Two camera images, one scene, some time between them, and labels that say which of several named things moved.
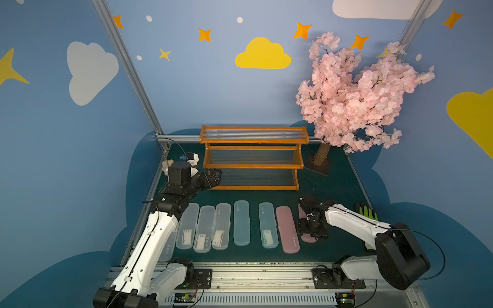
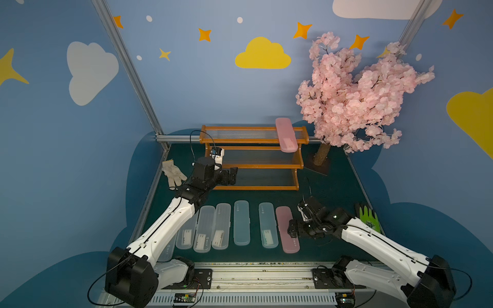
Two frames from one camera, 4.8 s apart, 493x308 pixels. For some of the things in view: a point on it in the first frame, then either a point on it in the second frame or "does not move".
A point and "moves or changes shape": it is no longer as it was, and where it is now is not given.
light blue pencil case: [241, 222] does not move
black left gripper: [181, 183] → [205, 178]
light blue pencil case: [268, 224] does not move
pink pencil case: [305, 237] moves or changes shape
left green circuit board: [184, 298] does not move
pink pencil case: [287, 230] does not move
